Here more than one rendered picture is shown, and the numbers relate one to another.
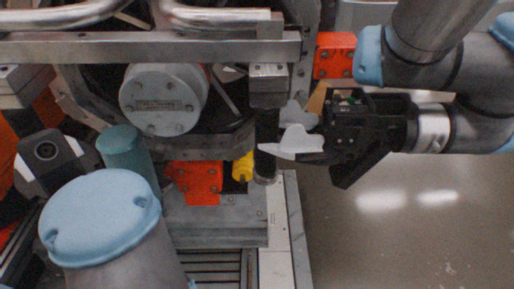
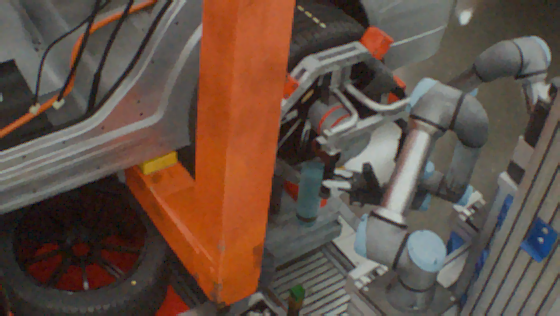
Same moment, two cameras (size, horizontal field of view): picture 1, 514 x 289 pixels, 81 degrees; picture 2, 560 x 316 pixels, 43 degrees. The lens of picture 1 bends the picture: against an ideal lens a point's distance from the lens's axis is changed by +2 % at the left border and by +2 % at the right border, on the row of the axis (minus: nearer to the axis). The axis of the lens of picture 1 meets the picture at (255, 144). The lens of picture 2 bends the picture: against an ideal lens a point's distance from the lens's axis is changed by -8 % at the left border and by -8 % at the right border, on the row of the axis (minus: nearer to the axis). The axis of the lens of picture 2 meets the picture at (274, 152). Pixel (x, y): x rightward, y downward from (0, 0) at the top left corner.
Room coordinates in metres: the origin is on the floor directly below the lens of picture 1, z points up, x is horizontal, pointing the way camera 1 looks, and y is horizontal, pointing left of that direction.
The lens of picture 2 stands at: (-0.97, 1.59, 2.57)
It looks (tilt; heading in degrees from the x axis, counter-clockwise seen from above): 42 degrees down; 322
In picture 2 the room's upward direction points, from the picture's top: 7 degrees clockwise
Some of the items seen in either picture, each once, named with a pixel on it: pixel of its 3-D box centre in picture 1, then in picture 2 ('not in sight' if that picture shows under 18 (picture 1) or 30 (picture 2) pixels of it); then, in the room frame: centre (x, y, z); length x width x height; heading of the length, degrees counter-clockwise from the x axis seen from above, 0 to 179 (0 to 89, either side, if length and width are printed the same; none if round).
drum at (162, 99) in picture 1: (172, 75); (339, 127); (0.50, 0.16, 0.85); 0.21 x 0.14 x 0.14; 1
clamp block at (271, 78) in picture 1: (267, 73); (403, 118); (0.37, -0.02, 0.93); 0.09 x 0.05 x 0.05; 1
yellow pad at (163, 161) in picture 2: not in sight; (152, 152); (0.82, 0.72, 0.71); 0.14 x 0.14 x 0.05; 1
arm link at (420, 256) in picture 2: not in sight; (421, 258); (-0.18, 0.39, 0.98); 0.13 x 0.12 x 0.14; 29
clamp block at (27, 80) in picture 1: (16, 75); (326, 149); (0.36, 0.32, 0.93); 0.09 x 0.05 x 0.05; 1
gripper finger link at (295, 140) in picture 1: (291, 139); not in sight; (0.31, -0.05, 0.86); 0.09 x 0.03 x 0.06; 99
